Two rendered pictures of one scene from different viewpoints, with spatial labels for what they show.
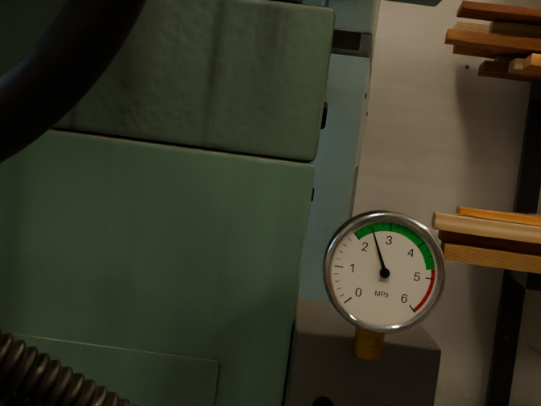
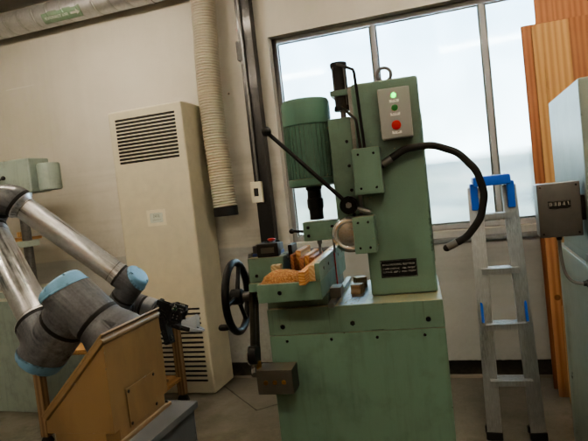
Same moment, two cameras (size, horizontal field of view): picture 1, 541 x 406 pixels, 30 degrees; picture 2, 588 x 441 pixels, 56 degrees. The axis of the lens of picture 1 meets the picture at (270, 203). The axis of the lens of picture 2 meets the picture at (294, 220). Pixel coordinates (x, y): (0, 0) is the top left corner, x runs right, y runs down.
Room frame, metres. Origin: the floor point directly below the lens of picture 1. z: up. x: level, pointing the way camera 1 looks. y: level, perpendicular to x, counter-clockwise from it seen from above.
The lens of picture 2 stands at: (1.10, -1.79, 1.19)
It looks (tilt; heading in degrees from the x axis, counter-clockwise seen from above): 3 degrees down; 103
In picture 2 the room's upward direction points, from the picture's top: 6 degrees counter-clockwise
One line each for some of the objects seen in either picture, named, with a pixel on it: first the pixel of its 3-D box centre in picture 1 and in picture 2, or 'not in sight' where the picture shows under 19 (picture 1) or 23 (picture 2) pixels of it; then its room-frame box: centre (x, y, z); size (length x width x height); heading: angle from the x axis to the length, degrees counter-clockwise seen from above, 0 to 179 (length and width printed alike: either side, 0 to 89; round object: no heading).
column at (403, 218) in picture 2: not in sight; (395, 187); (1.04, 0.20, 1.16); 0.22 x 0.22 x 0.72; 0
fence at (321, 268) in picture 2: not in sight; (331, 258); (0.78, 0.19, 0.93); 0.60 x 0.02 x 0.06; 90
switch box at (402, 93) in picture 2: not in sight; (395, 113); (1.06, 0.05, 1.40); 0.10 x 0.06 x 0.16; 0
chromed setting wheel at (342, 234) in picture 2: not in sight; (350, 234); (0.87, 0.07, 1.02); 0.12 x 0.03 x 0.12; 0
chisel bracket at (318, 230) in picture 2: not in sight; (324, 231); (0.76, 0.19, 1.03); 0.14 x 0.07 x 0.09; 0
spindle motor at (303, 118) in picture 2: not in sight; (309, 143); (0.74, 0.20, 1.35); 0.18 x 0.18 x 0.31
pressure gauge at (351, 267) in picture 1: (378, 286); (255, 358); (0.53, -0.06, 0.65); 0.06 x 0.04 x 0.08; 90
